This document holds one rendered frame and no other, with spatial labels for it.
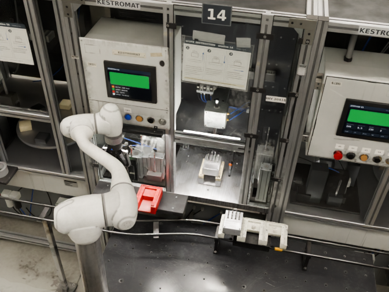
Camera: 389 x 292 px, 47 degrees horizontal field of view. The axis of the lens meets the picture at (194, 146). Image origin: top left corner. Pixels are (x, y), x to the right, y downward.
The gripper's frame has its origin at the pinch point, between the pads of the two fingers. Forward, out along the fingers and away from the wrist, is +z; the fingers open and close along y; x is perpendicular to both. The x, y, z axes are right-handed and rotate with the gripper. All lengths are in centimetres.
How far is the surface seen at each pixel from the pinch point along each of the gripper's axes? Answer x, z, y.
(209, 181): -24, 21, -47
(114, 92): -7.2, -44.4, 0.2
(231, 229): 10, 20, -65
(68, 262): -10, 113, 51
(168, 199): -4.8, 21.4, -27.0
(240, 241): 10, 29, -70
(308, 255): 9, 31, -107
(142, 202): 1.4, 20.6, -13.6
